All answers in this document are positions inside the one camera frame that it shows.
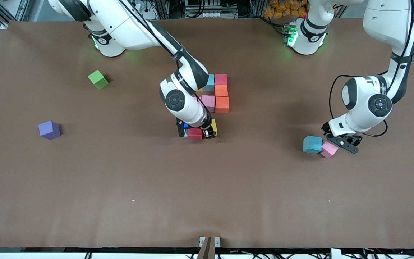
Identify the red cube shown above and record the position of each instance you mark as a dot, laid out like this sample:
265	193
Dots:
221	79
194	133

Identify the orange cube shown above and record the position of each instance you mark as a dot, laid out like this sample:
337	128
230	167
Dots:
221	90
222	105

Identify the light blue cube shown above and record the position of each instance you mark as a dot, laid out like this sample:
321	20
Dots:
312	144
210	82

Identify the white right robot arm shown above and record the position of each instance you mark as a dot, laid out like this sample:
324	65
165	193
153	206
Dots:
128	25

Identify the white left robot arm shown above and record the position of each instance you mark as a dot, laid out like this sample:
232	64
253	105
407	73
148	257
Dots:
386	21

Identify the brown table mat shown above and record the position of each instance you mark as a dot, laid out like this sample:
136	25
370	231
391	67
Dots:
228	201

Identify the green cube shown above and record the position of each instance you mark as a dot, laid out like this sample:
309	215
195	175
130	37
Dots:
98	80

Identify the white power strip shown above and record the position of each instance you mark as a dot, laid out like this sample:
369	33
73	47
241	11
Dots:
210	14

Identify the small white box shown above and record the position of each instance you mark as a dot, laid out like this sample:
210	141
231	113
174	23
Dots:
336	254

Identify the purple cube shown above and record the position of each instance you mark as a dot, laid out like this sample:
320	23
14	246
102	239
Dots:
49	129

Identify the pile of orange objects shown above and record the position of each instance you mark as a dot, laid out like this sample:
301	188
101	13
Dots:
271	10

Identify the metal bracket with brown post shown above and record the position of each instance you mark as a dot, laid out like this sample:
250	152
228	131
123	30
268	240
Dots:
208	248

